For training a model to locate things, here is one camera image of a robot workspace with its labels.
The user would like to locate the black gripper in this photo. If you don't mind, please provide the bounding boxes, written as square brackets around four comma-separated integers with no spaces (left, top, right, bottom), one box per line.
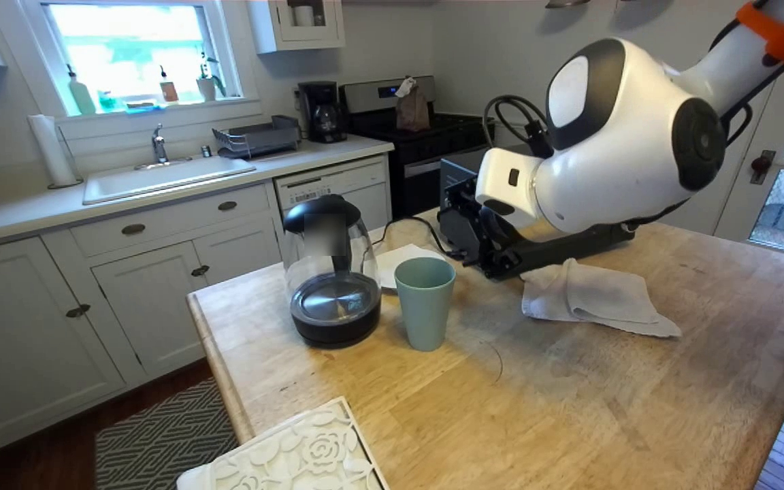
[444,194,528,280]

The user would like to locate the green cup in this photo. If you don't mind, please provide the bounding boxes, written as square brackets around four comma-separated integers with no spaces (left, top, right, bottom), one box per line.
[391,257,460,353]

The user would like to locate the black kitchen stove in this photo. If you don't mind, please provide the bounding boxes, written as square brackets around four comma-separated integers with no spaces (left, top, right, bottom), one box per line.
[336,74,494,223]

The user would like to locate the white crumpled cloth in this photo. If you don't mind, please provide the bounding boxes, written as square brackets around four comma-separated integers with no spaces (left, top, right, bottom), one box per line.
[520,257,686,344]

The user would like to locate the brown paper bag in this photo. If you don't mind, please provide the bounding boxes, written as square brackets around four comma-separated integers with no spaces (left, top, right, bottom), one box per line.
[391,74,434,135]

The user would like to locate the glass kettle with black lid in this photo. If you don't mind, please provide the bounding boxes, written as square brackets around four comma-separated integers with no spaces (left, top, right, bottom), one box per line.
[278,191,383,351]

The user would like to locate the black coffee maker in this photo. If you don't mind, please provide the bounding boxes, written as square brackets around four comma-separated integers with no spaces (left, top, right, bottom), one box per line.
[293,80,349,146]

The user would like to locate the grey dish rack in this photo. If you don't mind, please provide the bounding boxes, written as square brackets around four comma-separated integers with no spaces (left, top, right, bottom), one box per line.
[208,111,304,160]

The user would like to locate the white glass door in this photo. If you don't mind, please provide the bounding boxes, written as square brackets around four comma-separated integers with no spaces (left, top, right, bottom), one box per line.
[708,48,784,267]

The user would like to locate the white floral trivet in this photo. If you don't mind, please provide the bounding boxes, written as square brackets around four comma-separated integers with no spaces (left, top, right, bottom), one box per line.
[174,395,391,490]

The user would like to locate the wooden top kitchen island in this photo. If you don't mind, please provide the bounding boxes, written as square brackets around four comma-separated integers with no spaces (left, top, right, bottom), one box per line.
[184,213,784,490]

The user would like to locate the white vase with plant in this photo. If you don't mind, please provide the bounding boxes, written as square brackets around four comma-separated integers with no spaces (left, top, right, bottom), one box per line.
[193,51,229,104]

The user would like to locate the white kitchen sink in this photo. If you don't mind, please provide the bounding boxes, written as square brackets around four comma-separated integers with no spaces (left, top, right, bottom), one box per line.
[79,156,259,206]

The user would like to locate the chrome faucet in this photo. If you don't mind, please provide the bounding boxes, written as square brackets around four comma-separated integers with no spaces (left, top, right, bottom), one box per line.
[147,122,174,169]

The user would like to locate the brown soap bottle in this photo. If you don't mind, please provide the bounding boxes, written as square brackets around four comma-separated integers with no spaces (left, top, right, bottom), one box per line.
[154,63,182,107]

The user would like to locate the blue sponge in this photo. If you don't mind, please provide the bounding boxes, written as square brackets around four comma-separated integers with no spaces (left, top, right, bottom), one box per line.
[121,96,165,116]

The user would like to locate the grey patterned floor rug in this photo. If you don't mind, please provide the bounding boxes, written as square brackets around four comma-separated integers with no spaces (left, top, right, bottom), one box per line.
[91,376,241,490]

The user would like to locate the white framed kitchen window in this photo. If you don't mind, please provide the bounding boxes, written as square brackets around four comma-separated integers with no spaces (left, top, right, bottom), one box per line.
[19,0,259,120]

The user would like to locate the green soap bottle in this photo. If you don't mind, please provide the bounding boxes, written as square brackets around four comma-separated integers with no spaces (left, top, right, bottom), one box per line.
[63,63,97,120]

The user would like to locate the white paper towel roll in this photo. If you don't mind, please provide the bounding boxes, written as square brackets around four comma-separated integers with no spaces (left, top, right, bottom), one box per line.
[26,111,82,191]

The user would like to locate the white base cabinets with counter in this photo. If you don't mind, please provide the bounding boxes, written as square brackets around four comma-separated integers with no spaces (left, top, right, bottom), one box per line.
[0,134,396,470]

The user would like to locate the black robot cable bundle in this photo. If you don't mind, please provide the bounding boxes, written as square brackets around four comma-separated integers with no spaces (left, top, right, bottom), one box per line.
[482,92,555,159]

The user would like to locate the white glass-door wall cabinet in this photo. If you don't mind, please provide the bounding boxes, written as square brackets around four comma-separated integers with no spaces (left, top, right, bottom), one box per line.
[246,0,349,55]

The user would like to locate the dark door handle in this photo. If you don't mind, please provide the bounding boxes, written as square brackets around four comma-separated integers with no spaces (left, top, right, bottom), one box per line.
[745,146,780,189]

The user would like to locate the orange cable strap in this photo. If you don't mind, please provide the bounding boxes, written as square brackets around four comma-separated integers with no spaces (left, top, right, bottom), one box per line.
[735,0,784,65]

